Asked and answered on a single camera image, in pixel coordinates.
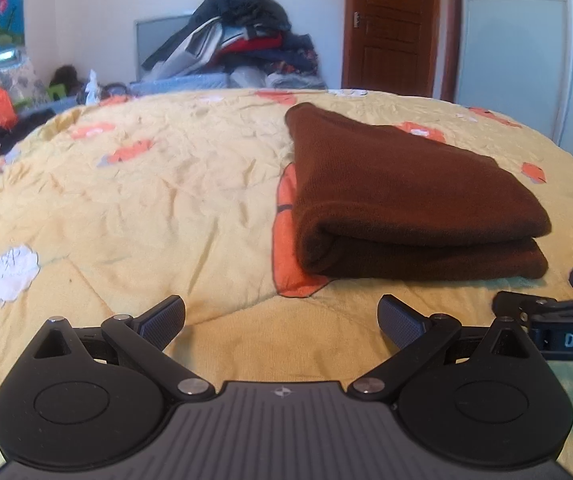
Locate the yellow printed quilt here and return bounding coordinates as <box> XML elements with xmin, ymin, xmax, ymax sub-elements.
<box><xmin>0</xmin><ymin>87</ymin><xmax>573</xmax><ymax>480</ymax></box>

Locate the brown wooden door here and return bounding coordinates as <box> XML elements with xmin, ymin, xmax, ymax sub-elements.
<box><xmin>341</xmin><ymin>0</ymin><xmax>462</xmax><ymax>103</ymax></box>

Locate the white crumpled bag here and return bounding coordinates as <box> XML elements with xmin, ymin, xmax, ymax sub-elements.
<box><xmin>77</xmin><ymin>69</ymin><xmax>102</xmax><ymax>106</ymax></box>

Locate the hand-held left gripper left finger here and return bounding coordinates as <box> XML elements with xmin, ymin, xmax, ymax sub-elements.
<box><xmin>26</xmin><ymin>294</ymin><xmax>217</xmax><ymax>401</ymax></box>

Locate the dark plush toy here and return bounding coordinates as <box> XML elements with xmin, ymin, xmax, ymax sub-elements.
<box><xmin>49</xmin><ymin>64</ymin><xmax>82</xmax><ymax>88</ymax></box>

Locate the white wardrobe with floral border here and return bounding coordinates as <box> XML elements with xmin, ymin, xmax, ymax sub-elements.
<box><xmin>453</xmin><ymin>0</ymin><xmax>573</xmax><ymax>148</ymax></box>

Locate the black cloth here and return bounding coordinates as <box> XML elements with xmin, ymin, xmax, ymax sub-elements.
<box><xmin>0</xmin><ymin>110</ymin><xmax>57</xmax><ymax>153</ymax></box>

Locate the pile of clothes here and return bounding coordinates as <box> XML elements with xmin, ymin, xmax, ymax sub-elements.
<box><xmin>141</xmin><ymin>0</ymin><xmax>327</xmax><ymax>90</ymax></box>

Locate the blue quilted blanket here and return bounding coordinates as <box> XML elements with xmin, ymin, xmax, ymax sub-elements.
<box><xmin>129</xmin><ymin>74</ymin><xmax>230</xmax><ymax>97</ymax></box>

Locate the grey framed panel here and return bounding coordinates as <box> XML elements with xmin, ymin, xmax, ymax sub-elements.
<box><xmin>134</xmin><ymin>12</ymin><xmax>192</xmax><ymax>81</ymax></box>

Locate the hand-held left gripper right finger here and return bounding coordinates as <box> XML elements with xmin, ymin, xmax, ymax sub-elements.
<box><xmin>351</xmin><ymin>294</ymin><xmax>549</xmax><ymax>401</ymax></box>

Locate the brown knit sweater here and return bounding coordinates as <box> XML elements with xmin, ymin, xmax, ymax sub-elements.
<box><xmin>285</xmin><ymin>102</ymin><xmax>553</xmax><ymax>281</ymax></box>

